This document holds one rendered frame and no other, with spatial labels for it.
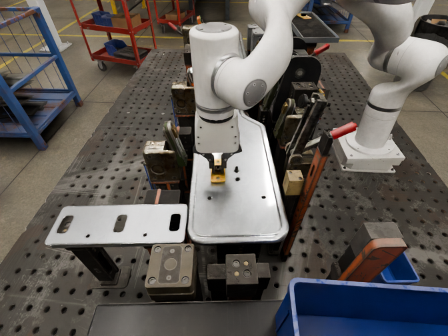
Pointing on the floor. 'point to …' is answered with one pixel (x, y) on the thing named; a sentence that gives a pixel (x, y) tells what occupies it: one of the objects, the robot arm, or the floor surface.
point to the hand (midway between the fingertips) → (217, 163)
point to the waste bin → (434, 27)
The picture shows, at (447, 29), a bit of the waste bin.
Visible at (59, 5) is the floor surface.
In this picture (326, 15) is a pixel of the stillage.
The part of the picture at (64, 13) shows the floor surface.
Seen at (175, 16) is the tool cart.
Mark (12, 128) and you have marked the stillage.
